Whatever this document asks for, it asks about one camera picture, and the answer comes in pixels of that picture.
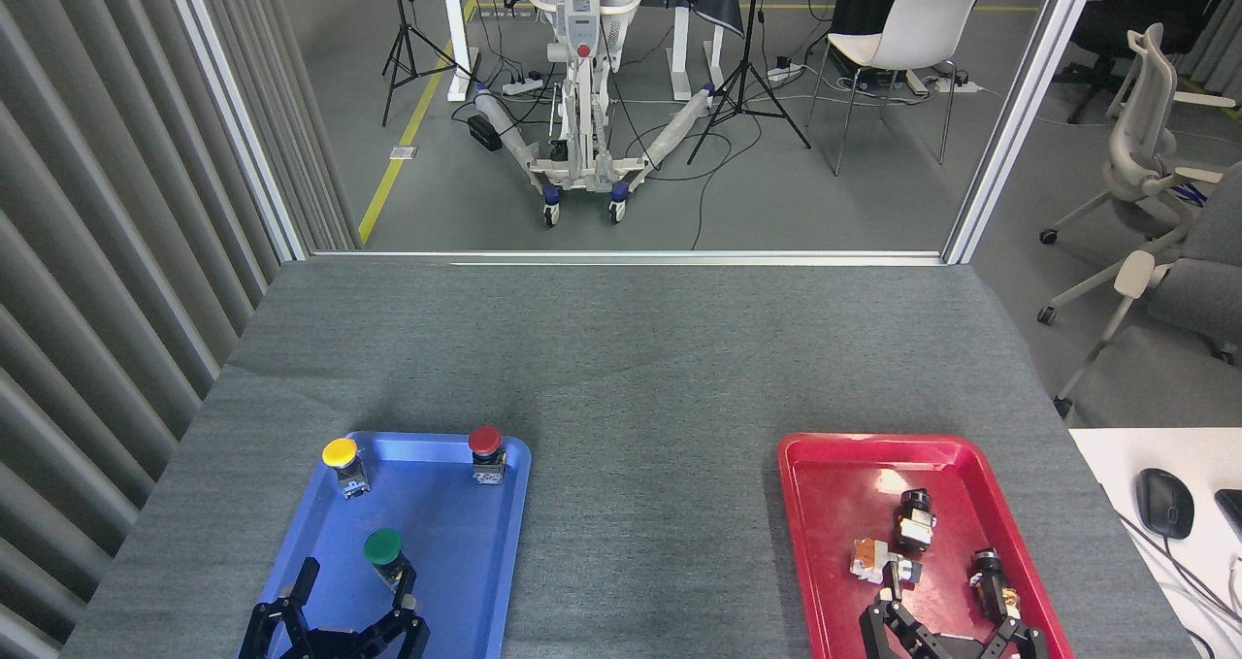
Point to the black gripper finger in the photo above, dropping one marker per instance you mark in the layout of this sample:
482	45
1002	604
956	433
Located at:
408	630
1019	642
264	612
878	635

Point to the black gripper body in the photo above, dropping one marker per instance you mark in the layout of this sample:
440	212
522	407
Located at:
325	647

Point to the green push button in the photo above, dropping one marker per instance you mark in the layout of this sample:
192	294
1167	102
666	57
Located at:
382	545

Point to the yellow push button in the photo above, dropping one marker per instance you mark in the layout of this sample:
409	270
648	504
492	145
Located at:
340	452

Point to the red push button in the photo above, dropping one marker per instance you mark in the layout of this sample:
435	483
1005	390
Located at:
484	440

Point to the blue plastic tray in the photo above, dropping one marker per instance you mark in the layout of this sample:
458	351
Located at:
456	543

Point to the red plastic tray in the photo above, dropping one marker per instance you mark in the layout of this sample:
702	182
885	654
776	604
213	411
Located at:
834	533

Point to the white desk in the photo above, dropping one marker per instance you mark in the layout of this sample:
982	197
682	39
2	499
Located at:
1116	465

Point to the black computer mouse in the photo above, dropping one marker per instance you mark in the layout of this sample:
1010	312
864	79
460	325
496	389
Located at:
1164	502

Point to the black flat device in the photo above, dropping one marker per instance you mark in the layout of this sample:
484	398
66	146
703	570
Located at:
1232	513

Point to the grey office chair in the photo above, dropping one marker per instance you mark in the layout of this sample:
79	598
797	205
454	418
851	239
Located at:
1203	290

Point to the grey ribbed panel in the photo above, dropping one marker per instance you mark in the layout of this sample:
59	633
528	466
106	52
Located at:
87	251

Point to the metal floor plate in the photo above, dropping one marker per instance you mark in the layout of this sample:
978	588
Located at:
404	152

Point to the black power adapter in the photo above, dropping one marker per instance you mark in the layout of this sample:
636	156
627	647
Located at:
484	133

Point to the white office chair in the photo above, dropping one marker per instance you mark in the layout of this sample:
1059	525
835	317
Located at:
1135	145

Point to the white power strip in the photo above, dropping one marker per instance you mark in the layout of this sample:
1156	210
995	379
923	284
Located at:
522	85
784	72
956	83

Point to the black tripod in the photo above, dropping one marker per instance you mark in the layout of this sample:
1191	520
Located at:
403	48
745	77

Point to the table with black cloth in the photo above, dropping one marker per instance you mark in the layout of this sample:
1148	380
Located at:
456	38

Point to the white plastic chair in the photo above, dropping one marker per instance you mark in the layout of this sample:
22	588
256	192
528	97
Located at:
922	23

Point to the white stand on wheels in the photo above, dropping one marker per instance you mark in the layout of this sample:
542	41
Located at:
580	38

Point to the black office chair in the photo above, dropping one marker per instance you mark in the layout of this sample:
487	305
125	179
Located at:
1116	18

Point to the black orange switch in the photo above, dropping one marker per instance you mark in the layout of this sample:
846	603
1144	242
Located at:
992	581

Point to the white orange switch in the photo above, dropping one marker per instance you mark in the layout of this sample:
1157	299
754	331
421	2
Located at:
873	557

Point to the black knob switch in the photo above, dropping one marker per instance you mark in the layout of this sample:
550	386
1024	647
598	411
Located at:
914	523

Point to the silver frame post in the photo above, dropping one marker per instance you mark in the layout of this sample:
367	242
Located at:
233	106
1019	106

